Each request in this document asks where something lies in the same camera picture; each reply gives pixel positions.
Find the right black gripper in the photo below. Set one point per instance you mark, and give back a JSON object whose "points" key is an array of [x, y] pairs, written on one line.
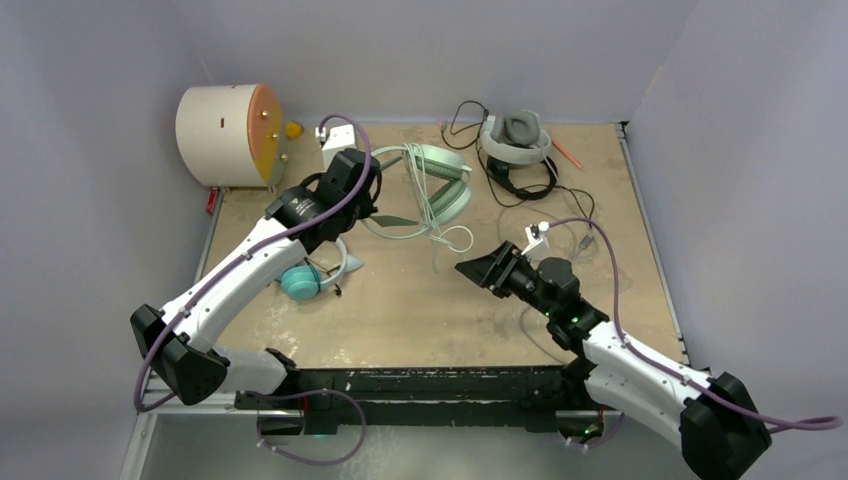
{"points": [[493, 271]]}

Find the black headphones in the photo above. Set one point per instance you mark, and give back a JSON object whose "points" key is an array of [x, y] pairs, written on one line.
{"points": [[511, 185]]}

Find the mint green headphones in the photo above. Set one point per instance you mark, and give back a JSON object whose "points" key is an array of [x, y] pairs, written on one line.
{"points": [[440, 184]]}

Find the teal cat-ear headphones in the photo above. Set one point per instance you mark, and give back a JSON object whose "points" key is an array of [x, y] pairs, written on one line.
{"points": [[296, 282]]}

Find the white grey headphones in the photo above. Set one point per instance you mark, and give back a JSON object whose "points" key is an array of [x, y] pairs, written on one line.
{"points": [[517, 137]]}

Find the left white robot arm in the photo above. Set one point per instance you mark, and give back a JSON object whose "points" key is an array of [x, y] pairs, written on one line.
{"points": [[179, 341]]}

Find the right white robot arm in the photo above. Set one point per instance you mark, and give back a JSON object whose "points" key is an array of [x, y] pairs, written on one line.
{"points": [[699, 414]]}

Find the orange pencil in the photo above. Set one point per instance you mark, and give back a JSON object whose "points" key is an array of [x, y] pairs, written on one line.
{"points": [[568, 155]]}

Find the yellow small object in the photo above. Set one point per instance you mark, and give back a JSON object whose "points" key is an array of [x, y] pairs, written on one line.
{"points": [[293, 130]]}

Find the red clamp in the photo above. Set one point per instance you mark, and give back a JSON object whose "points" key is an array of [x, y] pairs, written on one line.
{"points": [[212, 201]]}

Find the white cylinder drum orange lid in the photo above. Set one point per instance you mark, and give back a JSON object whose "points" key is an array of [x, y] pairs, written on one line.
{"points": [[232, 135]]}

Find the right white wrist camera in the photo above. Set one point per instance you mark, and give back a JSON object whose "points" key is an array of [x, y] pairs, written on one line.
{"points": [[538, 244]]}

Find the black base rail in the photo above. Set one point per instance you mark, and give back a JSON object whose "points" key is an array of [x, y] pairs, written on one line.
{"points": [[537, 398]]}

